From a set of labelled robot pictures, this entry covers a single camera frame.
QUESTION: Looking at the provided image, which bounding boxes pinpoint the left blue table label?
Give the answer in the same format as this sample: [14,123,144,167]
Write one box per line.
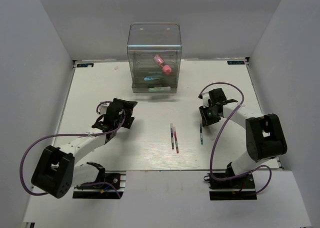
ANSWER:
[76,63,94,68]

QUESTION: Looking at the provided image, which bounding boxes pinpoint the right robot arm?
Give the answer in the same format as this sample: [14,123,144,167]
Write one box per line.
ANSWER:
[199,88,288,188]

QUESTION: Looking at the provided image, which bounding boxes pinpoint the blue eraser stick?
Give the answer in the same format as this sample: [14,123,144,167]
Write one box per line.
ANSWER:
[143,76,162,81]

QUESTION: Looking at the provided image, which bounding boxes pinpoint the pink capped clip jar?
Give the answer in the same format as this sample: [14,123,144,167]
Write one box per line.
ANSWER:
[153,54,172,75]

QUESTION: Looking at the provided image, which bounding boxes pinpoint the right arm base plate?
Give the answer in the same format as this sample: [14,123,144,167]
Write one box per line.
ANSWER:
[203,173,257,201]

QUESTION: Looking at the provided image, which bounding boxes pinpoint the right blue table label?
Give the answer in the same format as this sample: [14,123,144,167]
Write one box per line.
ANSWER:
[227,60,245,65]

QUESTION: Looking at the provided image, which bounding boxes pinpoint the blue table label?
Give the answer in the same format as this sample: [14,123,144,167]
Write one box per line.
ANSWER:
[76,63,94,68]
[227,60,245,65]

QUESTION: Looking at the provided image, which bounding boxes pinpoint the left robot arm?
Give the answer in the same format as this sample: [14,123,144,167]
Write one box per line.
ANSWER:
[31,98,137,199]

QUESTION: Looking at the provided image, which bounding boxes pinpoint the green pen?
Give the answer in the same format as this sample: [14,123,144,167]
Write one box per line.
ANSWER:
[199,124,203,145]

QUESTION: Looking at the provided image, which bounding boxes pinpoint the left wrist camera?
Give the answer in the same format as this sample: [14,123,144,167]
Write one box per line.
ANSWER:
[96,101,109,115]

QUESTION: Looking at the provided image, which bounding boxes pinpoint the red pen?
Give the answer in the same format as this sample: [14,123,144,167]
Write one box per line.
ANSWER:
[173,126,179,154]

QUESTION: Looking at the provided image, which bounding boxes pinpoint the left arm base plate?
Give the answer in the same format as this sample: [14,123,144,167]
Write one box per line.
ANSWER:
[72,171,126,200]

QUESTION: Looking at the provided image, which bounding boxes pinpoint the clear plastic drawer organizer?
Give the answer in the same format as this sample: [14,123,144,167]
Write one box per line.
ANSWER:
[127,22,182,93]

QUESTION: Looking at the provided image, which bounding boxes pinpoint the purple pen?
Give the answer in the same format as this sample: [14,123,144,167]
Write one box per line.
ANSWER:
[169,123,175,150]

